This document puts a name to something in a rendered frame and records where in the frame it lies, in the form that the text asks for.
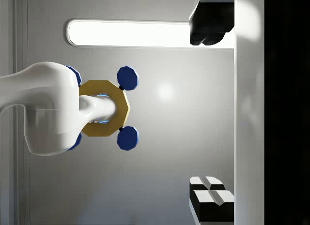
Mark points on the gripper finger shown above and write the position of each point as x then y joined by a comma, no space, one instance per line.
213,21
213,210

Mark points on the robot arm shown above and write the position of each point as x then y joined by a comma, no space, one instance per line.
48,101

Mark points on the drone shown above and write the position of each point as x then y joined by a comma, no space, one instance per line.
122,109

